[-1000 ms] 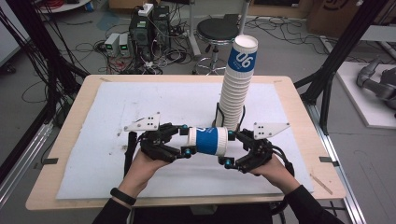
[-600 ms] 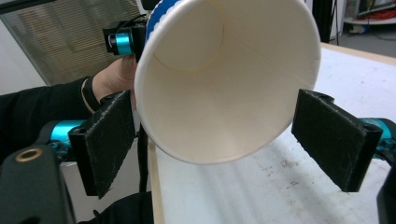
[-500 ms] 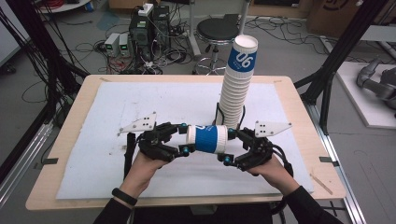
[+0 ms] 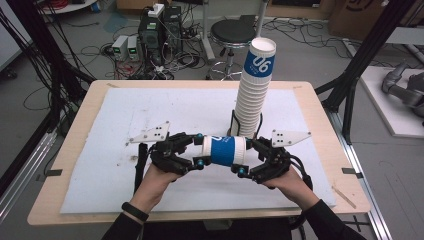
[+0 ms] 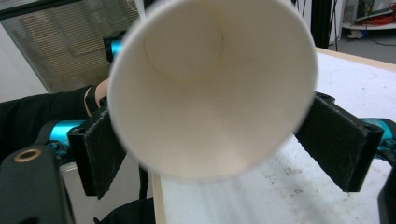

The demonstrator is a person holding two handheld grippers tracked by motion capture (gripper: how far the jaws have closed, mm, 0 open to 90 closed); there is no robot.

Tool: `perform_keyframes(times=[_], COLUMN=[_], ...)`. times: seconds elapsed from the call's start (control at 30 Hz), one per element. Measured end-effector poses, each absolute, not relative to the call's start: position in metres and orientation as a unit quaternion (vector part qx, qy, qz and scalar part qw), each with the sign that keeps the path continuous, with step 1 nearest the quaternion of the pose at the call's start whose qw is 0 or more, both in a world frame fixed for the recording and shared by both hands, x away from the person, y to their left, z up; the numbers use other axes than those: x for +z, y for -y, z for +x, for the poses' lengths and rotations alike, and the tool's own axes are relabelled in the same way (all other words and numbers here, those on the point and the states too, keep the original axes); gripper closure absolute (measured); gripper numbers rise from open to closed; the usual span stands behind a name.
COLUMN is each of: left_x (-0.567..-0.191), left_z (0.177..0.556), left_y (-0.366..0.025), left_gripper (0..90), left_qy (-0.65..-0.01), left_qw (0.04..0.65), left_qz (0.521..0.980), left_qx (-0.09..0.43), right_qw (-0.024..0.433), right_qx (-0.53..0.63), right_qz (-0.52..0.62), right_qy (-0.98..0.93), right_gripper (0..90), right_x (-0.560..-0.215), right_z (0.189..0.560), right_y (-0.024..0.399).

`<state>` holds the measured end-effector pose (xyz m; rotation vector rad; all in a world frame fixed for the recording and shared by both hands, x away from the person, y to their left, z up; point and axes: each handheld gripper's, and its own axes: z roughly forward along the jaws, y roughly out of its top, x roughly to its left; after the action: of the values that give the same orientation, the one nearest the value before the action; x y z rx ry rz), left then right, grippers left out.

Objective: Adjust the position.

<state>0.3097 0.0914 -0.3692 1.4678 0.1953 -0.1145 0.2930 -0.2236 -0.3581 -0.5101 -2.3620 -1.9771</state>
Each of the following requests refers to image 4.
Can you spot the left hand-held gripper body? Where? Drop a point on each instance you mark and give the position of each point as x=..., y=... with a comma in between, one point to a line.
x=166, y=153

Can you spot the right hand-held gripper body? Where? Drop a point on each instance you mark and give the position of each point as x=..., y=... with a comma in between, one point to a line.
x=278, y=163

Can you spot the blue sleeved paper cup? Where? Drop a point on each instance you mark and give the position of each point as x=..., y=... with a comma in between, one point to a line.
x=222, y=150

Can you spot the stack of white paper cups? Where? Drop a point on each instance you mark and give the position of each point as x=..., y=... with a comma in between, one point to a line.
x=255, y=93

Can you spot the person's right hand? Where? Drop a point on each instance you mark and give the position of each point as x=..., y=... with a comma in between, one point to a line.
x=293, y=186

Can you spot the person's left hand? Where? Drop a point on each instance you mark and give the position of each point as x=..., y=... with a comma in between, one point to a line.
x=151, y=190

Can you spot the white table mat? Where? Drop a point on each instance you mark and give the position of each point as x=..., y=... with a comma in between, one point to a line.
x=186, y=110

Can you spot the black wristband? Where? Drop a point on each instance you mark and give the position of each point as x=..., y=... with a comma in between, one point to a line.
x=135, y=211

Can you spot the black tape strip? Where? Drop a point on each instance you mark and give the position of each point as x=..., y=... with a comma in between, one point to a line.
x=351, y=172
x=53, y=172

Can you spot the white metal stand leg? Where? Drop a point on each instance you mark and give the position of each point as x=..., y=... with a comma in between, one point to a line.
x=207, y=36

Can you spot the black computer tower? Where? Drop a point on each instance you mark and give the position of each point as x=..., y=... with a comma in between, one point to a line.
x=160, y=36

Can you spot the grey power supply unit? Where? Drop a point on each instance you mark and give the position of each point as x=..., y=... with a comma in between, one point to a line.
x=120, y=46
x=133, y=48

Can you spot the black round stool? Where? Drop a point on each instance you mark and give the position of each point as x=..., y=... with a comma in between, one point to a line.
x=232, y=31

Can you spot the white floor board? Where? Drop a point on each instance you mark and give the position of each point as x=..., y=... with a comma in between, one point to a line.
x=393, y=123

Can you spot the cardboard box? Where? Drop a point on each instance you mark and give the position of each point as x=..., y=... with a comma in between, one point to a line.
x=363, y=20

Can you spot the aluminium rail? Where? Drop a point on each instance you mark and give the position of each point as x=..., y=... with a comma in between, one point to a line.
x=20, y=180
x=363, y=186

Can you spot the black frame post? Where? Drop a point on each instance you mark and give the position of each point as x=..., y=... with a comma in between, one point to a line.
x=43, y=50
x=366, y=50

